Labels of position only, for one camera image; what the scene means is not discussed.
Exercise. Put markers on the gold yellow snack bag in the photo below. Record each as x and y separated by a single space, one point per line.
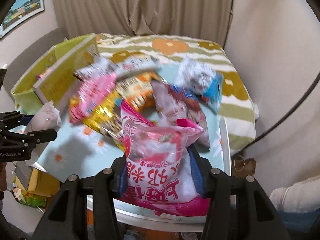
105 118

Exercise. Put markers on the white cartoon snack bag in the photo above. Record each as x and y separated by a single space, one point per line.
131 66

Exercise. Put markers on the grey headboard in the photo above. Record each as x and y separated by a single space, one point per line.
18 67

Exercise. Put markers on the orange white snack bag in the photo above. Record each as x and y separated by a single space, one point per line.
137 90

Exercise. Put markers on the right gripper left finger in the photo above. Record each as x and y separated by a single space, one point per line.
66 217

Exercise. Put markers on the daisy print tablecloth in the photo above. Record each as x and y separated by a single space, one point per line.
84 152

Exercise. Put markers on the green cardboard box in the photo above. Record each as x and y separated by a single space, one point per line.
50 77

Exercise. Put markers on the pink marshmallow bag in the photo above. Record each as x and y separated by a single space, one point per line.
90 94

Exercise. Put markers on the pink white candy bag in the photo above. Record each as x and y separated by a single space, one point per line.
158 165

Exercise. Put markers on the framed houses picture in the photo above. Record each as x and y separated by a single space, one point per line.
21 11

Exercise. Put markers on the grey red snack bag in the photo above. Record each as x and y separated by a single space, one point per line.
174 103

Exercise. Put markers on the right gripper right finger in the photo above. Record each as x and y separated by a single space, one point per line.
238 208

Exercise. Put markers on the beige curtain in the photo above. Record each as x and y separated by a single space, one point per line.
204 19

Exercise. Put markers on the blue white snack bag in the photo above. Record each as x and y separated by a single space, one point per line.
202 80

